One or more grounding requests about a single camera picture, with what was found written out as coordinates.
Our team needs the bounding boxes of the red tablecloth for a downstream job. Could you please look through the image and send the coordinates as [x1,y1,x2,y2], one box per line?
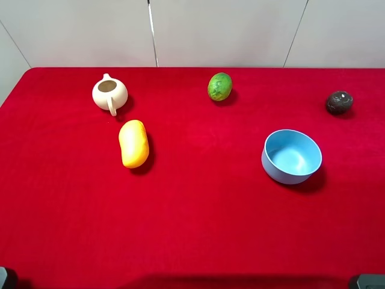
[1,68,384,288]

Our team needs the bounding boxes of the black object bottom right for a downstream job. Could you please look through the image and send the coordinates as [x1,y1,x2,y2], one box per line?
[348,274,385,289]

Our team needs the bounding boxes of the light blue bowl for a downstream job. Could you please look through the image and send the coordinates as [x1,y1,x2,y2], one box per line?
[261,129,322,185]

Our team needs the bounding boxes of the dark purple round fruit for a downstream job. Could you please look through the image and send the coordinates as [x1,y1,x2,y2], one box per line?
[325,91,353,115]

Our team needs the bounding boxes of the black object bottom left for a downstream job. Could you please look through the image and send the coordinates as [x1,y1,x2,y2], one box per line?
[0,267,18,289]

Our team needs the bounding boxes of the green round fruit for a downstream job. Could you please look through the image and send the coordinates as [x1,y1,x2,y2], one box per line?
[208,72,232,102]

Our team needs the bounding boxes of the cream ceramic teapot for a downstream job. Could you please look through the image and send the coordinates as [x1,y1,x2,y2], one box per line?
[92,73,128,116]

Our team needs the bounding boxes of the yellow mango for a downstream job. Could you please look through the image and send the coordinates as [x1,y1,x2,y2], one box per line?
[119,120,149,169]

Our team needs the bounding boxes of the black object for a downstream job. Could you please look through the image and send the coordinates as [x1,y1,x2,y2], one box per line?
[348,274,385,289]
[0,267,18,289]

